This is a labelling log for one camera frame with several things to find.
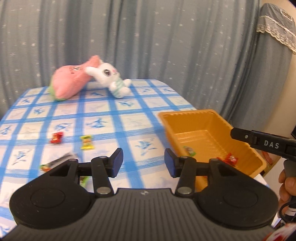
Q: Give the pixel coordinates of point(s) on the white bunny plush toy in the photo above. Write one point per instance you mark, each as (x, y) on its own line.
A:
(108, 77)

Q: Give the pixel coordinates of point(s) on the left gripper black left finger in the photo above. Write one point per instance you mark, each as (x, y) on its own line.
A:
(103, 168)

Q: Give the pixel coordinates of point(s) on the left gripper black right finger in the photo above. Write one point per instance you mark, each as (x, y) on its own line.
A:
(184, 168)

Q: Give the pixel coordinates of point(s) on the green candy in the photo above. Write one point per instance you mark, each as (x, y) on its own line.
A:
(190, 151)

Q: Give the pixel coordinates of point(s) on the person right hand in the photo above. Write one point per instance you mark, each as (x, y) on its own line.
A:
(287, 189)

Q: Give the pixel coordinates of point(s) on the blue checkered tablecloth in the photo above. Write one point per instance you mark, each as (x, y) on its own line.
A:
(131, 123)

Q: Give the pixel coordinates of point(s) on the yellow wrapped candy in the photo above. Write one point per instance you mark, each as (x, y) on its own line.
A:
(87, 142)

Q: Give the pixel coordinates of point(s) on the pink peach plush toy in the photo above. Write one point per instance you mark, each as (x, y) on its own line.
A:
(68, 80)

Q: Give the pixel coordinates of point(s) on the orange plastic tray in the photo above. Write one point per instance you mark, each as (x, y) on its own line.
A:
(209, 135)

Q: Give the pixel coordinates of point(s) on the small red candy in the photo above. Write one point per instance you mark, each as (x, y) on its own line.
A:
(57, 138)

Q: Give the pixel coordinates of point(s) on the grey star curtain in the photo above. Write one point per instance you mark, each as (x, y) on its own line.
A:
(209, 52)

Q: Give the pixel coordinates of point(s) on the grey lace-trimmed cover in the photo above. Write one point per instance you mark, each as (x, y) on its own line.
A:
(278, 23)

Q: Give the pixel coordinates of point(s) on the white silver snack packet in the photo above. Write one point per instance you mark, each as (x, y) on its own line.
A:
(52, 164)

